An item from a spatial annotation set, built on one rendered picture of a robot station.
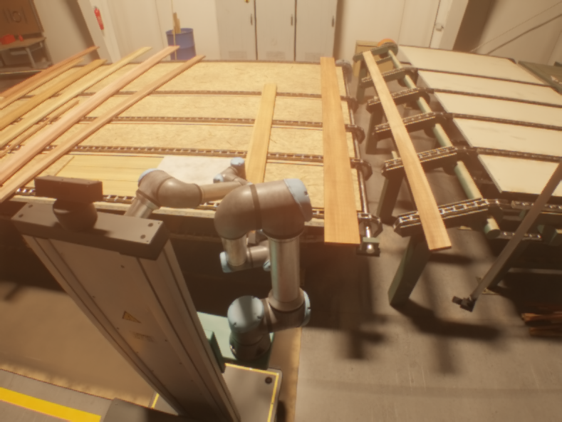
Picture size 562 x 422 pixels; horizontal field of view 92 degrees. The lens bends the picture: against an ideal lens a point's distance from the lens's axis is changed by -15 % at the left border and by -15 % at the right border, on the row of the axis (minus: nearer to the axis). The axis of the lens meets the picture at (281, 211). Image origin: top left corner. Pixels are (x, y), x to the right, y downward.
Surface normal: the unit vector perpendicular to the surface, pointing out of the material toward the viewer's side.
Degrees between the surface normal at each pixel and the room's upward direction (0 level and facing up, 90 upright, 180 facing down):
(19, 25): 90
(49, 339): 0
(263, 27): 90
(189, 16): 89
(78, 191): 61
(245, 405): 0
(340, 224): 0
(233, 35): 90
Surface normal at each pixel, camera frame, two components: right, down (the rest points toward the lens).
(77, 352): 0.00, -0.74
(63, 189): -0.15, 0.22
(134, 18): -0.07, 0.67
